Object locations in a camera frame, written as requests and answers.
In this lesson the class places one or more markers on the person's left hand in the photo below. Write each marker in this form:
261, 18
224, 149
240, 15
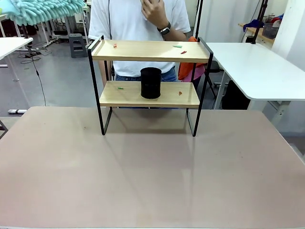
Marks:
153, 10

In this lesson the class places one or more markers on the teal chenille duster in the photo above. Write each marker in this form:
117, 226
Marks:
45, 9

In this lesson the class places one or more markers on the black wrist watch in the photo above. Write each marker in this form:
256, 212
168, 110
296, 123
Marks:
165, 29

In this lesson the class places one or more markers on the person torso white t-shirt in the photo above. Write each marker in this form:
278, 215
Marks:
128, 21

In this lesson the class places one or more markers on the black tripod pole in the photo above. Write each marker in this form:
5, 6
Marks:
261, 16
199, 16

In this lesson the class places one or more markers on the orange cloth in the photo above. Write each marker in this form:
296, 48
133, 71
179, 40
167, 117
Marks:
186, 70

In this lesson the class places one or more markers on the black cylindrical container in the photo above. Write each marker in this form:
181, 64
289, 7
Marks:
150, 83

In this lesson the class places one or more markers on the grey plastic step stool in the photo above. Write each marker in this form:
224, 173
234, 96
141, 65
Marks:
77, 45

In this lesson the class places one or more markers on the blue cloth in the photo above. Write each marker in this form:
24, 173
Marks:
252, 23

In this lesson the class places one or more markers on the large white rounded table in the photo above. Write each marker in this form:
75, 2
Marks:
252, 69

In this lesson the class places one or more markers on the black computer case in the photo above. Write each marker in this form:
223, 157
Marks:
234, 95

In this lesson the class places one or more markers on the dark mesh basket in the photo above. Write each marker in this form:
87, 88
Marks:
270, 30

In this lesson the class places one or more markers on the white desk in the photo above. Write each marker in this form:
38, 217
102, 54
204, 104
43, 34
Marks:
12, 45

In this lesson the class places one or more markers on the white floor power strip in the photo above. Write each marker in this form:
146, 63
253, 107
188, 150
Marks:
17, 111

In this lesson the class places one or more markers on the black metal stand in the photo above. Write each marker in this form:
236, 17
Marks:
3, 130

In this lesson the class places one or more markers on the two-tier wooden metal-frame shelf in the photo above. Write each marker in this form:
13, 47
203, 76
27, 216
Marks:
147, 51

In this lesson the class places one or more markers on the white frame workbench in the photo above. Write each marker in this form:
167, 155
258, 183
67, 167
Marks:
59, 28

